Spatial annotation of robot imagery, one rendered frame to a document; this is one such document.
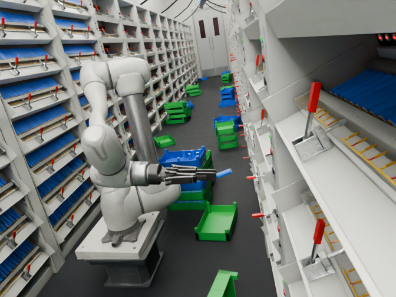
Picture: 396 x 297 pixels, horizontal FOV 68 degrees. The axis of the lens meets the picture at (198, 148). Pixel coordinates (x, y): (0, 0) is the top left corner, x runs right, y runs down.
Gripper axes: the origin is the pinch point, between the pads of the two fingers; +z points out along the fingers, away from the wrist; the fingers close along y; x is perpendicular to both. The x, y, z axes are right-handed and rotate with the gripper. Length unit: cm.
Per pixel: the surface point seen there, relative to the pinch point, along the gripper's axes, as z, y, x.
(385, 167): 21, -69, -34
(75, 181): -96, 77, 43
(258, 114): 20.2, 30.3, -14.4
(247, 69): 15.2, 30.3, -32.7
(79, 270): -75, 30, 75
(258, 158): 21.3, 30.2, 6.0
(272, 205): 22.3, -6.4, 7.8
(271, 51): 15, -39, -42
